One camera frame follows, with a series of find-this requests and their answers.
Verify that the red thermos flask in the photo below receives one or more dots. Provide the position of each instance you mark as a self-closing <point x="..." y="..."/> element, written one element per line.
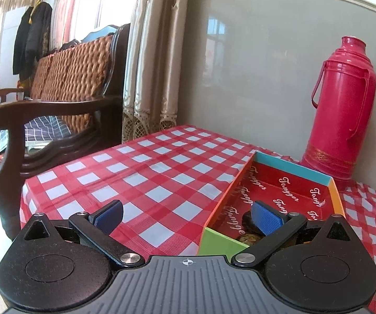
<point x="338" y="111"/>

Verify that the woven brown chair cushion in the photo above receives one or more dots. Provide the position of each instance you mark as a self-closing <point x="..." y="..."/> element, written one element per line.
<point x="73" y="72"/>

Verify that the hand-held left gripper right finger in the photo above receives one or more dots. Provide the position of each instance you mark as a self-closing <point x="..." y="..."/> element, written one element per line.
<point x="266" y="218"/>

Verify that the red checked tablecloth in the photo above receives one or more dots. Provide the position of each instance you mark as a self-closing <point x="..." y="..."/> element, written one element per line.
<point x="161" y="176"/>

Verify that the white wardrobe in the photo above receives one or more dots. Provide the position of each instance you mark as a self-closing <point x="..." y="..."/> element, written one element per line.
<point x="9" y="45"/>

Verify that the colourful cardboard box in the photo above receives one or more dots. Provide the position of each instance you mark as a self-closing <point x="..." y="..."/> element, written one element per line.
<point x="289" y="186"/>

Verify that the pink sheer curtain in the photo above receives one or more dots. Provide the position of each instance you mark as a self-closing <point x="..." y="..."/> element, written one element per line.
<point x="83" y="6"/>

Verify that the black coat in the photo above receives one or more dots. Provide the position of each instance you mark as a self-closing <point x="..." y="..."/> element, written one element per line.
<point x="31" y="39"/>

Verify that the dark wooden armchair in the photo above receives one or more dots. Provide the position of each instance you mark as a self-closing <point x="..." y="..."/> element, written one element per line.
<point x="60" y="108"/>

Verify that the blue checked blanket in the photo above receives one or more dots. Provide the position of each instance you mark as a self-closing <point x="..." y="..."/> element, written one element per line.
<point x="44" y="127"/>

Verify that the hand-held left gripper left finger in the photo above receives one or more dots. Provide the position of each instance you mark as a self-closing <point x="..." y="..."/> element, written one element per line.
<point x="109" y="218"/>

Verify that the beige satin curtain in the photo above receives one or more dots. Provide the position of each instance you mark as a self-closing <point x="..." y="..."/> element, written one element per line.
<point x="155" y="55"/>

